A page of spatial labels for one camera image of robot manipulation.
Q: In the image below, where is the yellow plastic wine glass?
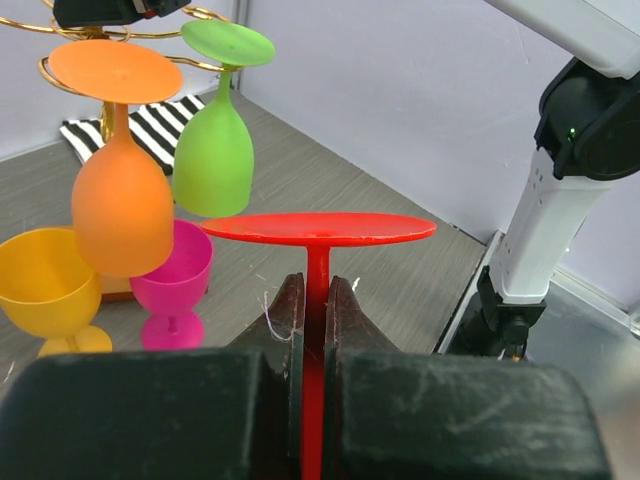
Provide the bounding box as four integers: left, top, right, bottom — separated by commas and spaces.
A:
1, 227, 113, 357

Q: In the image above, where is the orange plastic wine glass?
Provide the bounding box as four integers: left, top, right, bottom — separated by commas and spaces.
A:
49, 39, 183, 277

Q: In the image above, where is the red plastic wine glass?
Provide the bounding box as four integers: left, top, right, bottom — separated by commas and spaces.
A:
201, 212, 437, 479

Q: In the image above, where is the gold wire glass rack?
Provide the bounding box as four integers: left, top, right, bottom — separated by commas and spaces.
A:
0, 4, 236, 304

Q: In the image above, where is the black white striped cloth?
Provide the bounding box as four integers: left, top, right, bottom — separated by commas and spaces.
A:
59, 95, 205, 176

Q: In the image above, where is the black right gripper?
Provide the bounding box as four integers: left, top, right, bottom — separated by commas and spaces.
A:
52, 0, 191, 28

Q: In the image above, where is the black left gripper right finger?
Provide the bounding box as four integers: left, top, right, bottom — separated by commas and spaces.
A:
323, 277, 613, 479

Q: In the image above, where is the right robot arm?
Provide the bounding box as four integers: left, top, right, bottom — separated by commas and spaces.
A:
173, 1, 639, 360

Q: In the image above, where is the pink plastic wine glass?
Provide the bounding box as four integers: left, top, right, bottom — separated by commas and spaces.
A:
130, 219, 214, 351

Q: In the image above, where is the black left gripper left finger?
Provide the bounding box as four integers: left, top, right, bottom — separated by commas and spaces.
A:
1, 273, 305, 479

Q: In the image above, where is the green plastic wine glass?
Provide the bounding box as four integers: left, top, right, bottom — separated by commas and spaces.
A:
172, 19, 276, 218

